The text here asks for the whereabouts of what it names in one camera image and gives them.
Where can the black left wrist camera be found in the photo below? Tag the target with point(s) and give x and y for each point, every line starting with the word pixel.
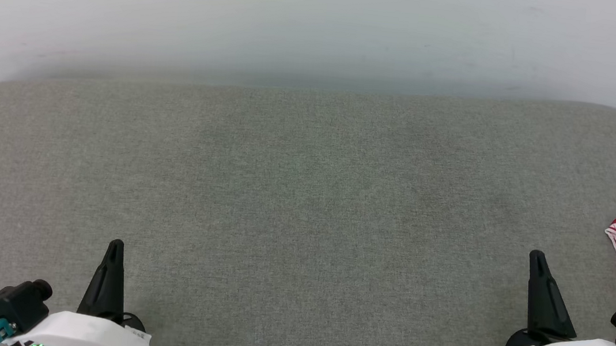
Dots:
pixel 15 302

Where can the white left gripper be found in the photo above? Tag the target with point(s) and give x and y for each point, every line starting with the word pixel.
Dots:
pixel 86 336

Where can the grey fabric sofa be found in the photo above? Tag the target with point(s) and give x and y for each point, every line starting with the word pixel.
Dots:
pixel 305 196

